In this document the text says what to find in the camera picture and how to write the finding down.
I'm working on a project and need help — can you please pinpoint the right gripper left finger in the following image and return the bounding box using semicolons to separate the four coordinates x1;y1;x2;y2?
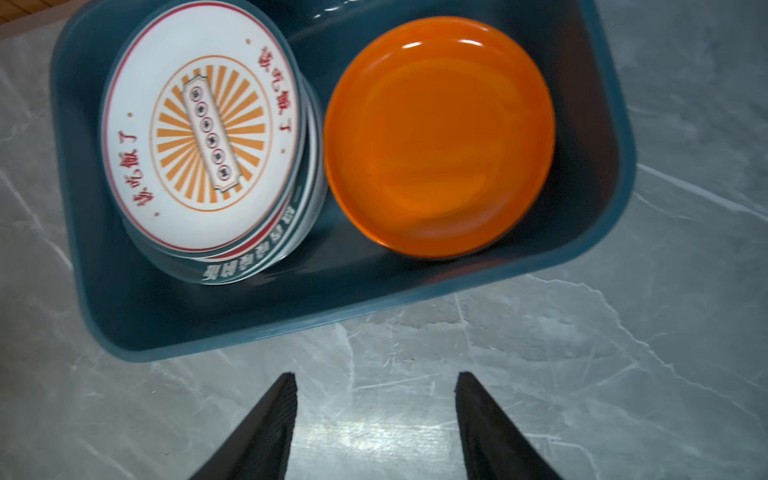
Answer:
192;372;298;479

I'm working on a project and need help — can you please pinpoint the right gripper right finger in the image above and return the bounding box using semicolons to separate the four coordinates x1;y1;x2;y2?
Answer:
455;372;561;480

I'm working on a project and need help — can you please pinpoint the white plate green red rim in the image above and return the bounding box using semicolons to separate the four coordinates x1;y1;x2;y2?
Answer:
123;77;328;286

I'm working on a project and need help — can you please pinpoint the large orange sunburst plate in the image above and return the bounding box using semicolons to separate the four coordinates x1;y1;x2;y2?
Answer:
99;1;305;258

